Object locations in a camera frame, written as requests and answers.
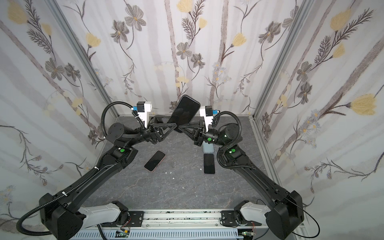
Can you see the black phone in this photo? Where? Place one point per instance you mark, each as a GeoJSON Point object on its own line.
{"type": "Point", "coordinates": [185, 111]}

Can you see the light blue phone case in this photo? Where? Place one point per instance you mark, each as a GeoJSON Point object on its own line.
{"type": "Point", "coordinates": [208, 148]}

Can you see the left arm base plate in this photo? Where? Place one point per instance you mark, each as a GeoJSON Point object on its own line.
{"type": "Point", "coordinates": [136, 219]}

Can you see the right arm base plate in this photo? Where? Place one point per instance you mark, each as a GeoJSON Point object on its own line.
{"type": "Point", "coordinates": [228, 219]}

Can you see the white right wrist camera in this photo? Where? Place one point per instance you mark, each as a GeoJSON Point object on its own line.
{"type": "Point", "coordinates": [208, 113]}

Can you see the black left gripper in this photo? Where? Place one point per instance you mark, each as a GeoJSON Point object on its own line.
{"type": "Point", "coordinates": [152, 130]}

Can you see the aluminium front rail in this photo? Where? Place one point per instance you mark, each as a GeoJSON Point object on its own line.
{"type": "Point", "coordinates": [180, 219]}

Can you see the white slotted cable duct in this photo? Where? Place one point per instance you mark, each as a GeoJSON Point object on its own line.
{"type": "Point", "coordinates": [177, 234]}

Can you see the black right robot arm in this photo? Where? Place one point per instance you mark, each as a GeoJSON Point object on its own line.
{"type": "Point", "coordinates": [284, 209]}

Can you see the phone in pink case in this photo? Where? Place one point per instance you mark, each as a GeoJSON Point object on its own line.
{"type": "Point", "coordinates": [154, 161]}

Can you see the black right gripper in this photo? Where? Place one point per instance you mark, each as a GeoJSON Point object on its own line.
{"type": "Point", "coordinates": [198, 133]}

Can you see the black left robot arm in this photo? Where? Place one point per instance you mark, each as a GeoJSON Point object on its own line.
{"type": "Point", "coordinates": [65, 217]}

